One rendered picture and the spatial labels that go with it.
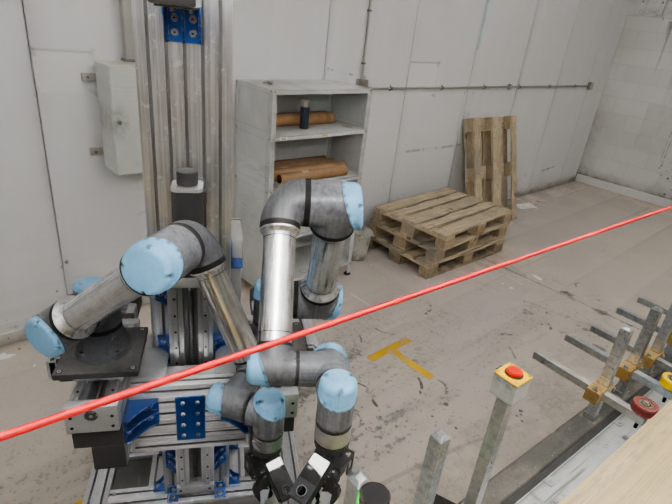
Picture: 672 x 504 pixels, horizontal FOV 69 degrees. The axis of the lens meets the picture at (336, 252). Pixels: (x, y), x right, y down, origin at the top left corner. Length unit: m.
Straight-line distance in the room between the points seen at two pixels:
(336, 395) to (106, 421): 0.77
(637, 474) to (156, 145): 1.66
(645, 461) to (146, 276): 1.50
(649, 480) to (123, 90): 2.85
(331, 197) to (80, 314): 0.66
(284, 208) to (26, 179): 2.29
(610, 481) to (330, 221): 1.09
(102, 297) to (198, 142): 0.51
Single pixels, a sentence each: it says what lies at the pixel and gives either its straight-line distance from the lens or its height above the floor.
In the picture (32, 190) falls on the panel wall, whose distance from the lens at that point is 3.28.
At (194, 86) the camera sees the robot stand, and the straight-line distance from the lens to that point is 1.45.
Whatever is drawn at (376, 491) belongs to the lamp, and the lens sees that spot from 1.07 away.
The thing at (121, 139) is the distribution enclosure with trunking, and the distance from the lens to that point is 3.09.
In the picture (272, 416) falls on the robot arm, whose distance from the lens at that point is 1.21.
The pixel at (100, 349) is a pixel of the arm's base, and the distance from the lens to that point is 1.57.
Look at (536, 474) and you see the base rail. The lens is 1.92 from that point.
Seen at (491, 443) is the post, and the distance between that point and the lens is 1.50.
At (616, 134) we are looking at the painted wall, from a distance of 8.73.
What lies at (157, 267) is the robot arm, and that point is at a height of 1.49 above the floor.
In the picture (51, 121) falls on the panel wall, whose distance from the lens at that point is 3.21.
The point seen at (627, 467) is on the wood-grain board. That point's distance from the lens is 1.79.
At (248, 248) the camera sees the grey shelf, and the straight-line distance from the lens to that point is 3.77.
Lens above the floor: 2.00
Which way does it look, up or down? 25 degrees down
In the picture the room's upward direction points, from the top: 6 degrees clockwise
